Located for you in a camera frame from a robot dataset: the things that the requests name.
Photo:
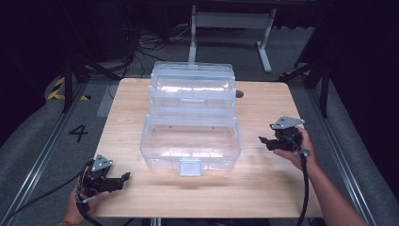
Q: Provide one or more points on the dark round table grommet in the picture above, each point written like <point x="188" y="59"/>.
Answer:
<point x="240" y="93"/>

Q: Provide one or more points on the grey floor cover plate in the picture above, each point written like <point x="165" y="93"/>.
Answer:
<point x="105" y="103"/>

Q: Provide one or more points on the white metal desk frame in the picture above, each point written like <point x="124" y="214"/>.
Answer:
<point x="232" y="20"/>

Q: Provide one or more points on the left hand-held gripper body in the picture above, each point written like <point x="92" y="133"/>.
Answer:
<point x="100" y="182"/>

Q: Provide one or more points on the black tripod stand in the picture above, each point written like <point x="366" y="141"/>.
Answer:
<point x="68" y="81"/>
<point x="324" y="88"/>

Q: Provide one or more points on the yellow black floor tape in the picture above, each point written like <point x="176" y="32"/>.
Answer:
<point x="56" y="92"/>

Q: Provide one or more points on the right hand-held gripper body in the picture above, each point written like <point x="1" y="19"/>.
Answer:
<point x="287" y="138"/>

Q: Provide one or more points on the aluminium floor rail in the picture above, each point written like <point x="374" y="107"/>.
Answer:
<point x="342" y="150"/>
<point x="37" y="163"/>

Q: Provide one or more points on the person's left hand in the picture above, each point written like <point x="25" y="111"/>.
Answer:
<point x="73" y="207"/>

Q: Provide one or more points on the clear plastic storage box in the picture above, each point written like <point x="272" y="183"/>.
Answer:
<point x="190" y="125"/>

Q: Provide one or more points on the person's right hand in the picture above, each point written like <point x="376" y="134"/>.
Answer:
<point x="309" y="153"/>

